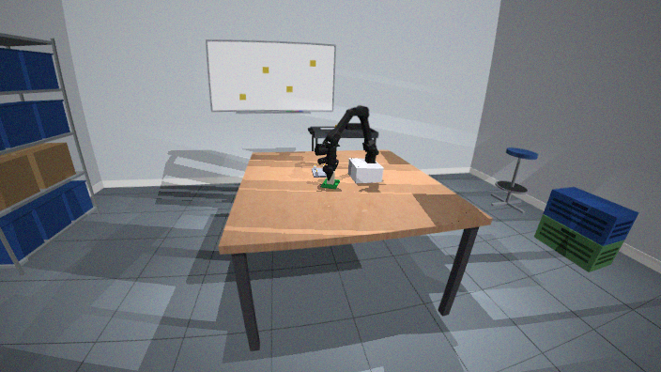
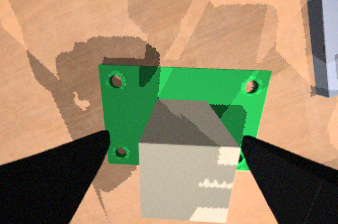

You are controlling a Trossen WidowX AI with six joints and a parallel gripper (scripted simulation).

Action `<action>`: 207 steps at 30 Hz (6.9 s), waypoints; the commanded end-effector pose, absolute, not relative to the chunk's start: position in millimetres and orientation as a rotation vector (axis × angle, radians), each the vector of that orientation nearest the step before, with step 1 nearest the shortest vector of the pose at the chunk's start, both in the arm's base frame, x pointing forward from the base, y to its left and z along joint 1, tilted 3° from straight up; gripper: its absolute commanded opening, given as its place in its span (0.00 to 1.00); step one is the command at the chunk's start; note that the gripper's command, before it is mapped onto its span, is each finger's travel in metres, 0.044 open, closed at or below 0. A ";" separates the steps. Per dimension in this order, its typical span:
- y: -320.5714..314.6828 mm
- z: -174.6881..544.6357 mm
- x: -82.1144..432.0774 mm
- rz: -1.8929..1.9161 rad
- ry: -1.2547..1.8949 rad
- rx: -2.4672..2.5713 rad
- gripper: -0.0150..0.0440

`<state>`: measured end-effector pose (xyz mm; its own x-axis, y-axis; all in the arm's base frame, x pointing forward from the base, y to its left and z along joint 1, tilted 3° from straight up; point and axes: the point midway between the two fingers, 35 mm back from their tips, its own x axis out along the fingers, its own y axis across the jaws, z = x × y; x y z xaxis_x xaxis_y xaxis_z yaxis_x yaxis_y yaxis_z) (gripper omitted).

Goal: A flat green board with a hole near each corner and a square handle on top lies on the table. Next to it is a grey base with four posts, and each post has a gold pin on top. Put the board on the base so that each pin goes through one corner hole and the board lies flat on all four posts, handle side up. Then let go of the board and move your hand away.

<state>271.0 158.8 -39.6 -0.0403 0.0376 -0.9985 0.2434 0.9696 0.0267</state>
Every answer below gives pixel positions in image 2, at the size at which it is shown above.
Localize green board with square handle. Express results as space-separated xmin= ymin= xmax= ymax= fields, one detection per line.
xmin=98 ymin=64 xmax=272 ymax=223

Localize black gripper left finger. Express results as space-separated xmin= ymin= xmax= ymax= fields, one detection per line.
xmin=0 ymin=130 xmax=110 ymax=224

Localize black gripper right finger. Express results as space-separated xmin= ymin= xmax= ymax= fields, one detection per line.
xmin=241 ymin=135 xmax=338 ymax=224

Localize grey base plate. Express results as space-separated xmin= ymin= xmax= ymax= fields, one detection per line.
xmin=307 ymin=0 xmax=338 ymax=98

